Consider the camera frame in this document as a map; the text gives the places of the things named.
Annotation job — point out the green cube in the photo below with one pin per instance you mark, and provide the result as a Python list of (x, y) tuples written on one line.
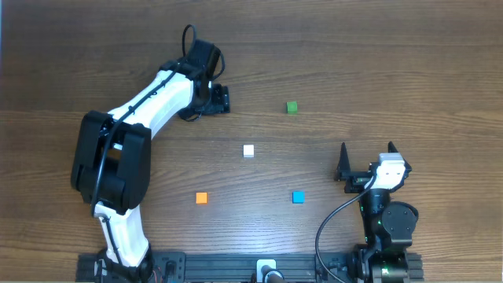
[(292, 107)]

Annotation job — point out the mounting rail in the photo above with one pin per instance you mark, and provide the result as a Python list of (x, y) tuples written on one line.
[(228, 267)]

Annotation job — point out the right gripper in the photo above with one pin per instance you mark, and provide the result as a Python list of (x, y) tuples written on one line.
[(357, 184)]

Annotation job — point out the orange cube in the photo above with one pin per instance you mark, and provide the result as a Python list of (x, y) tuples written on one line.
[(201, 198)]

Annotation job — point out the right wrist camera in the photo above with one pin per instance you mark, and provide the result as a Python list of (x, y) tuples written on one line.
[(389, 171)]

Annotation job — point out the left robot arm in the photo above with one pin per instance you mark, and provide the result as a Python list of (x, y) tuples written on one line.
[(165, 98)]

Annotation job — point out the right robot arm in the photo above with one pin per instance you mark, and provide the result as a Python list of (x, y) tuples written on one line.
[(397, 224)]

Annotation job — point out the blue cube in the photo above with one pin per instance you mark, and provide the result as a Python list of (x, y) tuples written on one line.
[(298, 197)]

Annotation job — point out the white cube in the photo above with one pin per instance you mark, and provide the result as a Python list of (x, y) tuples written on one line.
[(248, 151)]

